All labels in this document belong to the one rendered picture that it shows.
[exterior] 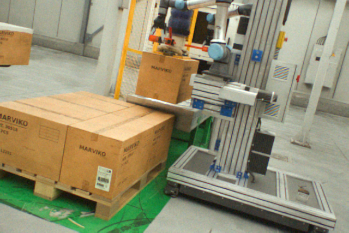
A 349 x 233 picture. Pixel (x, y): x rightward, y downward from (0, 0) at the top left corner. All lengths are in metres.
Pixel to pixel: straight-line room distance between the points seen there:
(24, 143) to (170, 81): 1.31
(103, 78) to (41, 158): 2.09
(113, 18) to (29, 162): 2.32
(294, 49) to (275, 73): 9.27
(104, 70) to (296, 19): 8.64
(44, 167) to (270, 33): 1.94
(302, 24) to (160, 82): 9.36
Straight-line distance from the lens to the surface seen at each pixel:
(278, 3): 3.01
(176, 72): 3.18
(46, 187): 2.68
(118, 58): 6.76
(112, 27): 4.48
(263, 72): 2.98
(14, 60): 4.26
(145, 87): 3.28
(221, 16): 2.73
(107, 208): 2.48
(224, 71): 2.84
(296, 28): 12.23
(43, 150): 2.62
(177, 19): 3.42
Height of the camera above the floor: 1.22
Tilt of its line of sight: 9 degrees down
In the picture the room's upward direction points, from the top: 12 degrees clockwise
